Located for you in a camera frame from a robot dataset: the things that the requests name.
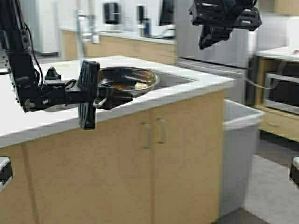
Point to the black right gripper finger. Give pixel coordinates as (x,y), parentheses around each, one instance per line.
(223,33)
(208,37)

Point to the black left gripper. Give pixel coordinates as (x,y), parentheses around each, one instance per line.
(55,91)

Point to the raw shrimp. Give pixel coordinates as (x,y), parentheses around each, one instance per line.
(139,86)

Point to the steel frying pan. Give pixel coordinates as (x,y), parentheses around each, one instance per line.
(123,79)

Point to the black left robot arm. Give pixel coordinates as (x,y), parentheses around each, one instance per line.
(16,40)

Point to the stainless steel refrigerator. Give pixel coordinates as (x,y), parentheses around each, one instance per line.
(226,58)

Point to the silver sink faucet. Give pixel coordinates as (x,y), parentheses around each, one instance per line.
(90,36)

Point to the steel sink basin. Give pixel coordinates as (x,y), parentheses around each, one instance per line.
(169,80)

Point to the island cabinet with doors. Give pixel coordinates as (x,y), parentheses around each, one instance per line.
(106,176)

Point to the grey trash bin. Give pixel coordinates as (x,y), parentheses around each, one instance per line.
(241,131)

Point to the black object at left edge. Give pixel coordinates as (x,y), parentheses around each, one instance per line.
(6,173)

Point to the black object at edge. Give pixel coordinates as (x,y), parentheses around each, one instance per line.
(294,171)
(6,173)

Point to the black object at right edge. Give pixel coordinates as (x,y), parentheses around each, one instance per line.
(294,171)

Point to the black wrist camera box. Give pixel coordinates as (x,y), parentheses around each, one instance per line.
(230,14)

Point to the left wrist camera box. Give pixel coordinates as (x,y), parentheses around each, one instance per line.
(88,83)

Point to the left island door handle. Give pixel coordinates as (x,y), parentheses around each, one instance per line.
(147,135)

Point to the island door handle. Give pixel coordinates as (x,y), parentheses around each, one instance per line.
(147,135)
(162,123)

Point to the right island door handle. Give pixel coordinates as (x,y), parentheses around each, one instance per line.
(162,123)

